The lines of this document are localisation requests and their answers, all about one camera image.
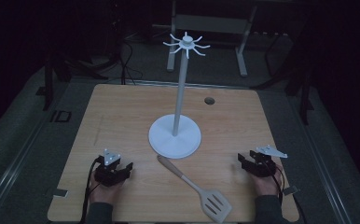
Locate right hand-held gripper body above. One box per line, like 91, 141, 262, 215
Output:
248, 145, 289, 178

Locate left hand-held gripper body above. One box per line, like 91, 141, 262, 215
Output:
93, 148, 130, 188

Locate person's left hand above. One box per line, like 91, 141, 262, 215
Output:
89, 178, 125, 206

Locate person's right hand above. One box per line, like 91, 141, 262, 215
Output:
251, 167, 284, 198

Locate grey tape piece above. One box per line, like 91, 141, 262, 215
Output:
52, 188, 69, 198
282, 185, 300, 197

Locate white utensil rack with hooks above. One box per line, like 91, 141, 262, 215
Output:
148, 31, 212, 160

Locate black metal stand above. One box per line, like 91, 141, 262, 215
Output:
35, 54, 69, 112
284, 59, 315, 126

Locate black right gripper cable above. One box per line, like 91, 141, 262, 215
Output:
270, 163, 286, 204

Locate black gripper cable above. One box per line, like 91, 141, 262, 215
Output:
270, 163, 286, 204
79, 156, 104, 224

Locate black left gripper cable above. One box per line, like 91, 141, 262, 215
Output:
79, 156, 104, 224

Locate slotted spatula with wooden handle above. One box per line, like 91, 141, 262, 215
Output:
156, 154, 233, 224

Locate metal floor rail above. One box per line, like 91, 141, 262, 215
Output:
0, 116, 47, 220
288, 90, 354, 224

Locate black floor cables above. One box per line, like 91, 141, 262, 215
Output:
107, 18, 145, 86

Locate white metal desk frame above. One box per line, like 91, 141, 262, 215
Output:
166, 0, 258, 77

